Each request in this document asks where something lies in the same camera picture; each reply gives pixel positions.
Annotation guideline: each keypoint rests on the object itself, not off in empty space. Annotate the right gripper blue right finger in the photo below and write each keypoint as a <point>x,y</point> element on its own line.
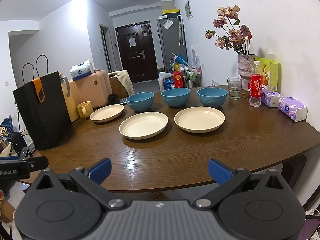
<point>230,181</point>

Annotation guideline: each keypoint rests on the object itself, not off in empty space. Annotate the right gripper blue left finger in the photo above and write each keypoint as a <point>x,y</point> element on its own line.
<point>89,180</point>

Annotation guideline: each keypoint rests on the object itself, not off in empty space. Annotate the cream plate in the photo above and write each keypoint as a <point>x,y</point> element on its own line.
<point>107,113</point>
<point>199,119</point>
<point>143,126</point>

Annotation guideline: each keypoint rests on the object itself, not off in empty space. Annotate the blue bowl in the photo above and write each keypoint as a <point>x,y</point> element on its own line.
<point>212,96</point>
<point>176,97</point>
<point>140,102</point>

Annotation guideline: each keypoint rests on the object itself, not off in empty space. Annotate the yellow ceramic mug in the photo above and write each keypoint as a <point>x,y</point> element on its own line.
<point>85,109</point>

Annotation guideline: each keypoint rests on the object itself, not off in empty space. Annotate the black cylindrical cup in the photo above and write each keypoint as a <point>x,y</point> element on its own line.
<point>113,99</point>

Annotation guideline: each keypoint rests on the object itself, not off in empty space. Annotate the pink ribbed suitcase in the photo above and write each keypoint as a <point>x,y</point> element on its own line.
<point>94,88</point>

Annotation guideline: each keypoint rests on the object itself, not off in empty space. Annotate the clear drinking glass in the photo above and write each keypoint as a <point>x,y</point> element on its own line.
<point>234,87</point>

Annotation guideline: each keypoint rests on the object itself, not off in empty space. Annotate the far purple tissue pack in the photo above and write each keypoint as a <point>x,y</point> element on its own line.
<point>270,98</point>

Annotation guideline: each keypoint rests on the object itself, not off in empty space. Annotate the purple tissue pack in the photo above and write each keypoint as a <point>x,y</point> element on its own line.
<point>270,98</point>
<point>293,108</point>

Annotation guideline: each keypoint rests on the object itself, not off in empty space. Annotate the wooden chair with beige cloth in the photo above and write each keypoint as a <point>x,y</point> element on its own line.
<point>121,84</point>

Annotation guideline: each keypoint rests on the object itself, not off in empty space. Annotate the near purple tissue pack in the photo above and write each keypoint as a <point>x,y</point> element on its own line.
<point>293,108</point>

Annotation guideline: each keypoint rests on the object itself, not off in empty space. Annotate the red label water bottle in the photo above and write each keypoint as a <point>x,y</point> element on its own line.
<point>256,85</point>

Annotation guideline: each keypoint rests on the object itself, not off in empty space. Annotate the white blue tissue pack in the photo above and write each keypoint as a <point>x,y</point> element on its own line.
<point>81,70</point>

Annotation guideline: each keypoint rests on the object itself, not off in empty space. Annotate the blue carton box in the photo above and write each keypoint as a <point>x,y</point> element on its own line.
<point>168,83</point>

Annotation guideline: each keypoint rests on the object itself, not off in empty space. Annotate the red gift box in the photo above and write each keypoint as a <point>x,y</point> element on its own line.
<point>178,79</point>

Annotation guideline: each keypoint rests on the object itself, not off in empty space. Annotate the white plastic bag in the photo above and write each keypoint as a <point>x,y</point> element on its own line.
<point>162,76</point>

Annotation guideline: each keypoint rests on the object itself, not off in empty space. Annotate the pink marbled vase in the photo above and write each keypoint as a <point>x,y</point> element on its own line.
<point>245,68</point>

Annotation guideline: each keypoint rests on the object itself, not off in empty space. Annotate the green yellow snack box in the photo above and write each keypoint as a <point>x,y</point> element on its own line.
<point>270,73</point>

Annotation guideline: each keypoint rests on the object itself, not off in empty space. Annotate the dark brown entrance door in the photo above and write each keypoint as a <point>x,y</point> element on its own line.
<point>137,51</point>

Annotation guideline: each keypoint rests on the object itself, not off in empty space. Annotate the grey refrigerator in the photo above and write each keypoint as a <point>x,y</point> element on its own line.
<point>171,36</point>

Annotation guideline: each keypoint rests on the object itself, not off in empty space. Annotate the wire storage rack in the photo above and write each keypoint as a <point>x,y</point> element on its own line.
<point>192,76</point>

